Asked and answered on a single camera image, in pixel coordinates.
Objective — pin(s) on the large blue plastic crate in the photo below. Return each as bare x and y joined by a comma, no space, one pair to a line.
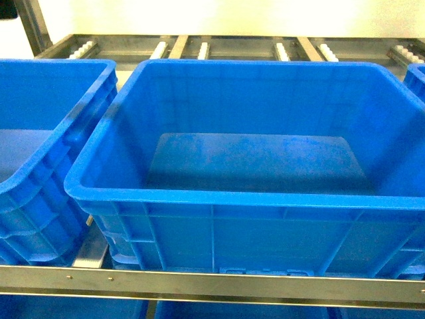
294,168

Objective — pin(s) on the metal roller rack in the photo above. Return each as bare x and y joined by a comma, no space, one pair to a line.
302,19

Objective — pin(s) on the left blue plastic crate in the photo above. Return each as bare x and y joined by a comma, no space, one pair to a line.
49,109

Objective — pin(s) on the right blue plastic crate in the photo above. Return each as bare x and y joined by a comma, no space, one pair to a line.
414,80

